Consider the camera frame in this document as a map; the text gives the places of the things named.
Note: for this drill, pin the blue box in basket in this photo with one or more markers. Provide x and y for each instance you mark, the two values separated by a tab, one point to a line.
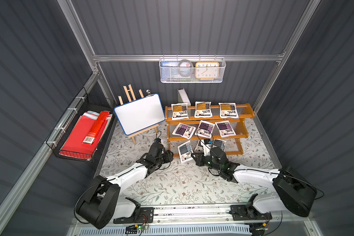
168	67

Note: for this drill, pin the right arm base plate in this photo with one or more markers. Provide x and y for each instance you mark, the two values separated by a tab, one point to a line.
242	212

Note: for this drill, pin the wooden easel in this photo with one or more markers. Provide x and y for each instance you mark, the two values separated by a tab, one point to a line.
130	94

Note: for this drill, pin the blue-grey coffee bag back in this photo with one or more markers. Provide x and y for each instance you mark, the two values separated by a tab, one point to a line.
219	143

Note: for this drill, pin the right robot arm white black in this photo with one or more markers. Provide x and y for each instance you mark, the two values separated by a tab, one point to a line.
289	190

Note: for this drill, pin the blue-grey coffee bag front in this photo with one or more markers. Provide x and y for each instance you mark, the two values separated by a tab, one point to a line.
185	152

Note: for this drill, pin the yellow square clock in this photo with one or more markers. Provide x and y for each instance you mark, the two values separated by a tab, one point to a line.
207	70

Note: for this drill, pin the black wire side basket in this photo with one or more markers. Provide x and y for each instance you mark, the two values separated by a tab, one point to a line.
85	102

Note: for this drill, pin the orange wooden three-tier shelf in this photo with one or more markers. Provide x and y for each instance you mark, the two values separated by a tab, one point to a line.
233	144

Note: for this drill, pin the yellow coffee bag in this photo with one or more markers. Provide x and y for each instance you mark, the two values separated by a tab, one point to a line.
228	110
179	111
202	109

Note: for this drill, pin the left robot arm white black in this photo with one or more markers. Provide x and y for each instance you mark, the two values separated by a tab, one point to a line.
101	202

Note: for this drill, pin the white wire wall basket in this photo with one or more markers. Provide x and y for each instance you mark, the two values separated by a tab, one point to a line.
175	78

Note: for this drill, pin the red long box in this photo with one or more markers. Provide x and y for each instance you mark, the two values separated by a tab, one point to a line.
93	132

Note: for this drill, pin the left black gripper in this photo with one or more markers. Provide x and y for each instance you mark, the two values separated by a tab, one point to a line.
166	156

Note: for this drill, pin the purple coffee bag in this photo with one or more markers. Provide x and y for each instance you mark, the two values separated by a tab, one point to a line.
184	130
225	129
205	129

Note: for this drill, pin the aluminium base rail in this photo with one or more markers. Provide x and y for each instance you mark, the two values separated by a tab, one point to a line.
199	214

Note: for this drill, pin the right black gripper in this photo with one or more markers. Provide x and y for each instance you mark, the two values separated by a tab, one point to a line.
198	158

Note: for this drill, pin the white whiteboard blue frame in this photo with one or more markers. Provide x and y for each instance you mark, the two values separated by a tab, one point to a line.
140	114

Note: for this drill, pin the round tape roll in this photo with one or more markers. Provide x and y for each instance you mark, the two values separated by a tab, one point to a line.
185	68

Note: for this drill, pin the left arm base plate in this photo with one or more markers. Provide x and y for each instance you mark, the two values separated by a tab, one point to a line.
141	215

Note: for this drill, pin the blue-grey coffee bag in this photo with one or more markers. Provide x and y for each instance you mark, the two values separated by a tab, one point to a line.
199	147
219	143
185	152

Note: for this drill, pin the red folder stack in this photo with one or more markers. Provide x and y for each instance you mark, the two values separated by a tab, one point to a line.
74	146

